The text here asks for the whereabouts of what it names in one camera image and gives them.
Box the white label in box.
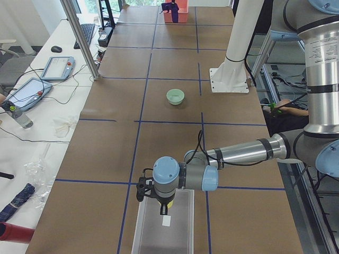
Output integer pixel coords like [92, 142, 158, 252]
[162, 215, 171, 227]

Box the purple cloth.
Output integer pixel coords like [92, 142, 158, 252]
[161, 1, 179, 23]

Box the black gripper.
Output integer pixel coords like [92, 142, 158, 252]
[157, 199, 174, 215]

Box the lower teach pendant tablet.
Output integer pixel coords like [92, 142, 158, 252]
[6, 78, 52, 111]

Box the black computer mouse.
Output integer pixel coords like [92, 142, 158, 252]
[51, 46, 63, 53]

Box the grey office chair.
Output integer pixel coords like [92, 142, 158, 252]
[1, 39, 35, 93]

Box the clear plastic storage box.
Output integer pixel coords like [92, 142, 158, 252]
[131, 189, 194, 254]

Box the red cylinder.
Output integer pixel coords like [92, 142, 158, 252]
[1, 222, 35, 243]

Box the crumpled white tissue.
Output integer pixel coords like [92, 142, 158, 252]
[53, 116, 78, 138]

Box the folded dark blue umbrella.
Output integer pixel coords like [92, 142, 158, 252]
[1, 183, 35, 222]

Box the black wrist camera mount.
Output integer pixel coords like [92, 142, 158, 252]
[136, 168, 156, 202]

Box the yellow plastic cup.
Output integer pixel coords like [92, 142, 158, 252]
[157, 200, 174, 208]

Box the black keyboard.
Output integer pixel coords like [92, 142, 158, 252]
[81, 23, 96, 46]

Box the upper teach pendant tablet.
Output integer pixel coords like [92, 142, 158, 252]
[41, 56, 75, 82]

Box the black power adapter box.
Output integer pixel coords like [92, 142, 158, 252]
[98, 27, 113, 47]

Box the crumpled clear plastic wrap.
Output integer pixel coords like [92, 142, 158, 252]
[24, 143, 56, 210]

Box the black camera cable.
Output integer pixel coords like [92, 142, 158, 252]
[194, 129, 268, 166]

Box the pink trash bin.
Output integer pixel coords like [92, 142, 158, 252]
[165, 0, 189, 23]

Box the aluminium frame post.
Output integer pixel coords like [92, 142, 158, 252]
[60, 0, 100, 80]

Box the clear water bottle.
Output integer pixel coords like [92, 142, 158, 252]
[1, 101, 33, 129]

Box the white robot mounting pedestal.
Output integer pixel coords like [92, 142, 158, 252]
[210, 0, 264, 93]

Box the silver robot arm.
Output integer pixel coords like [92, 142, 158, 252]
[137, 1, 338, 215]

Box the teach pendant tablet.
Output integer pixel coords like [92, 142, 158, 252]
[41, 56, 75, 82]
[6, 78, 52, 111]

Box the mint green bowl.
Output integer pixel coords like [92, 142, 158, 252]
[166, 88, 185, 105]

